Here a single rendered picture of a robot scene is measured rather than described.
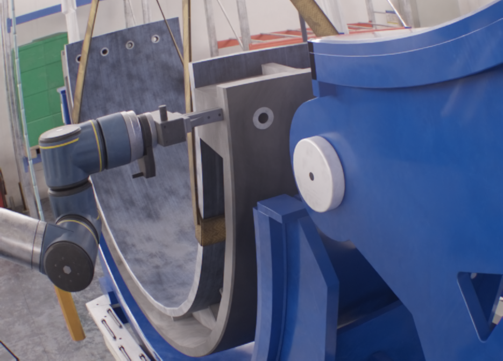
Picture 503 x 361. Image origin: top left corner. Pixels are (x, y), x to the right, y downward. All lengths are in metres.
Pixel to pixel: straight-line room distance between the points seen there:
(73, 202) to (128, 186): 2.02
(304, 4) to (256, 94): 0.65
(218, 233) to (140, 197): 1.57
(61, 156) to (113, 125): 0.13
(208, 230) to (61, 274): 0.64
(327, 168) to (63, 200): 0.52
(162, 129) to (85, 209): 0.22
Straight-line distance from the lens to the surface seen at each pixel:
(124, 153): 1.35
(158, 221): 3.22
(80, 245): 1.21
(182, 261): 2.99
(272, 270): 1.49
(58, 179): 1.33
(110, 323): 3.70
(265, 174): 1.52
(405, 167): 1.03
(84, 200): 1.35
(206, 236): 1.77
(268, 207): 1.42
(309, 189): 1.25
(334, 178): 1.18
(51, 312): 5.89
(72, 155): 1.32
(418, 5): 11.08
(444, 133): 0.93
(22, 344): 5.46
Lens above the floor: 2.61
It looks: 18 degrees down
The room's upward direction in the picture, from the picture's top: 8 degrees counter-clockwise
